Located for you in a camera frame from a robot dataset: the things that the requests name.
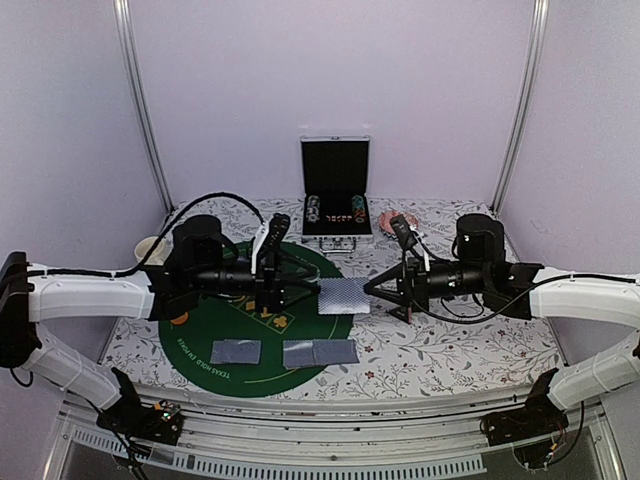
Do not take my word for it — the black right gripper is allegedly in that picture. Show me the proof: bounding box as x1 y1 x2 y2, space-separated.
364 257 489 314

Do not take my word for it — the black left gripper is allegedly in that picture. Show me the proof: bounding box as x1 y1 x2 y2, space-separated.
191 249 322 314

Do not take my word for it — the orange big blind button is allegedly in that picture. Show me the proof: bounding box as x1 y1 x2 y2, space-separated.
170 312 189 325

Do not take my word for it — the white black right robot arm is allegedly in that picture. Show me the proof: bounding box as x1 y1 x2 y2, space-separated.
364 258 639 436

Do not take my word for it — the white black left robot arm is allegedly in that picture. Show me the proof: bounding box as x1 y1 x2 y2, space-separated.
1 252 320 434

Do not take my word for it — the red blue patterned bowl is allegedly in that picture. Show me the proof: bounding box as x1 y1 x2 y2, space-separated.
378 210 419 240

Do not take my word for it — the red dice row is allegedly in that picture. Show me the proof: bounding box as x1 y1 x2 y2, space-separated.
325 215 352 223

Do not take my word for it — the left poker chip row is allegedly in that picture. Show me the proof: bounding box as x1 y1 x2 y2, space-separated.
306 195 321 223

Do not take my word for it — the poker chip row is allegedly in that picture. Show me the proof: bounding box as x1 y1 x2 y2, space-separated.
306 195 321 223
351 195 366 223

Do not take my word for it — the floral white tablecloth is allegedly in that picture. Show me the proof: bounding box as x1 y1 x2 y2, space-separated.
98 197 561 401

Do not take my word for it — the aluminium poker chip case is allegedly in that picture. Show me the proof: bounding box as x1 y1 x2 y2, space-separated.
300 135 373 255

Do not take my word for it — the right poker chip row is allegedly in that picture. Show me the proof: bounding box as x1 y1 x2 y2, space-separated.
351 195 366 223

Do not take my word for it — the green round poker mat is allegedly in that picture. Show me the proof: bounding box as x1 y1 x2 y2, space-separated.
157 239 355 400

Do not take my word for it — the cream ceramic mug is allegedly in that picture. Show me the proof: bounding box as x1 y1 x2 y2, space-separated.
134 236 170 265

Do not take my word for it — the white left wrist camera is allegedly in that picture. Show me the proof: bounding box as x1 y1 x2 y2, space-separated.
251 213 291 275

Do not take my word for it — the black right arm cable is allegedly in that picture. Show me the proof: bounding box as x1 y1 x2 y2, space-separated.
414 277 640 326

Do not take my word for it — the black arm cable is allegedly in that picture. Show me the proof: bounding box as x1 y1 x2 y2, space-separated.
414 277 640 326
24 193 266 279

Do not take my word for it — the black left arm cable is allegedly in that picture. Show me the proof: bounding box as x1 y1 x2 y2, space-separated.
24 193 266 279

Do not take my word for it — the front aluminium rail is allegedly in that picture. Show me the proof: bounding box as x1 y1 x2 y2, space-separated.
47 387 626 480

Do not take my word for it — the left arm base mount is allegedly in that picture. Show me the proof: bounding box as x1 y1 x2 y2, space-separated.
96 367 184 446

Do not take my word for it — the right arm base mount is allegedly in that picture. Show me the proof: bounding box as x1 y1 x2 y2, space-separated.
480 368 569 470

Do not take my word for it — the right aluminium frame post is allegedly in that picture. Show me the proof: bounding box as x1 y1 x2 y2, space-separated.
490 0 550 216

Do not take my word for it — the aluminium frame post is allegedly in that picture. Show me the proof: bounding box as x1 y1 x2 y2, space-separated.
490 0 550 216
113 0 174 213

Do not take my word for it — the left aluminium frame post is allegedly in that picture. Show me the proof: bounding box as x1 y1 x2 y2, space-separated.
113 0 174 213

